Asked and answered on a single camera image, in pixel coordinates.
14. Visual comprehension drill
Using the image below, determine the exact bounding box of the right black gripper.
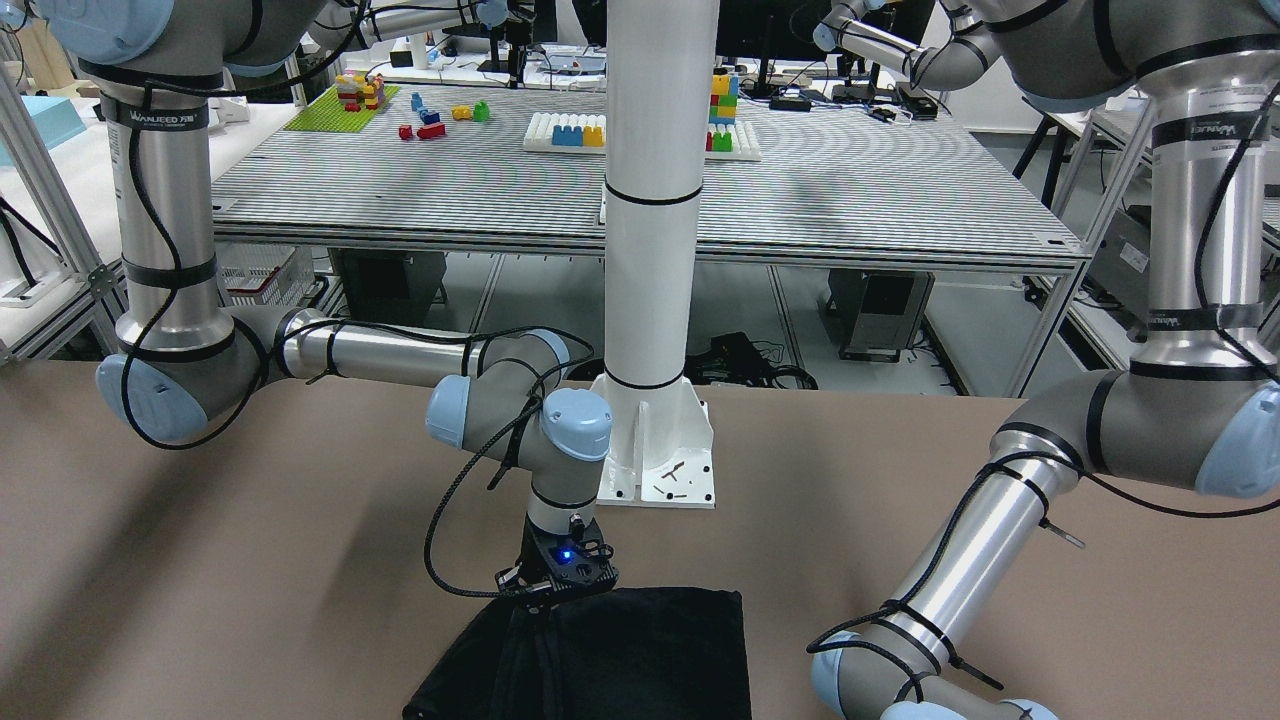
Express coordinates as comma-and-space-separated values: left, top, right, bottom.
517, 530, 561, 607

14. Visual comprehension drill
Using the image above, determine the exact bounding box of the black printed t-shirt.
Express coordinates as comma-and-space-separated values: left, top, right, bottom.
402, 587, 753, 719

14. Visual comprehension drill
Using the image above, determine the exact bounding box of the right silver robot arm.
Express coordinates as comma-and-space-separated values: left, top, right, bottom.
3, 1, 618, 612

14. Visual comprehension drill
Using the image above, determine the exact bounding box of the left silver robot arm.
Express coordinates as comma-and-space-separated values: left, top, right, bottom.
808, 1, 1277, 719

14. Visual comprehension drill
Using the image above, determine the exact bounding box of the white plastic crate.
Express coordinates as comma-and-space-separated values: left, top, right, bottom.
215, 242, 315, 306

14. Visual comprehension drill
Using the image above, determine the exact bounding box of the white block tray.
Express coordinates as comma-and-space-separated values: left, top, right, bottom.
522, 111, 763, 161

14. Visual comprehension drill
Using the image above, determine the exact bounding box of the striped workbench table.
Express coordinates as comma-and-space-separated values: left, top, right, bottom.
212, 86, 1089, 281

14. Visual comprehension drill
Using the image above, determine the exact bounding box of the green lego baseplate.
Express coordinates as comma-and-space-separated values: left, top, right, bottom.
282, 85, 401, 133

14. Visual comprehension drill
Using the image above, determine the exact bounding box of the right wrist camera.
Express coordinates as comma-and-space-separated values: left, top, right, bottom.
495, 519, 620, 609

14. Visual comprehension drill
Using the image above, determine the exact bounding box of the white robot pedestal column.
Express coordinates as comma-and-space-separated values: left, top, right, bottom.
593, 1, 719, 509

